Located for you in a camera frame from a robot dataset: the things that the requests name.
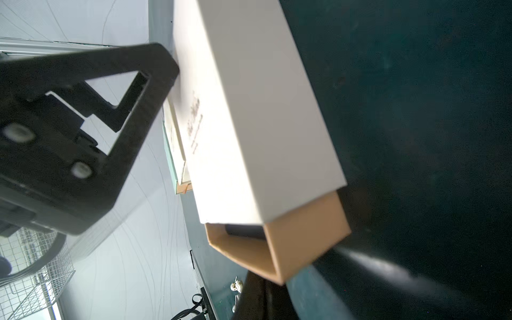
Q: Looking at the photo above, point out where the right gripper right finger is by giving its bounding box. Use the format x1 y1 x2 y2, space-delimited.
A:
233 271 298 320

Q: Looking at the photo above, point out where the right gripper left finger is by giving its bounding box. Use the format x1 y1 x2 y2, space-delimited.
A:
1 43 179 235

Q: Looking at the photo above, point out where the small cream jewelry box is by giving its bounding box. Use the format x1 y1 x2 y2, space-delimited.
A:
162 98 193 195

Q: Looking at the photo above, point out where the large cream drawer jewelry box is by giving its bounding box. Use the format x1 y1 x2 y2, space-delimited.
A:
171 1 351 285

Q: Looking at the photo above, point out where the silver earring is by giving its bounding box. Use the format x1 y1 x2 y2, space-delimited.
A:
230 278 243 293

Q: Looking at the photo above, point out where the white wire basket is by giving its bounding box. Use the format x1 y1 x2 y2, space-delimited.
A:
1 227 75 319

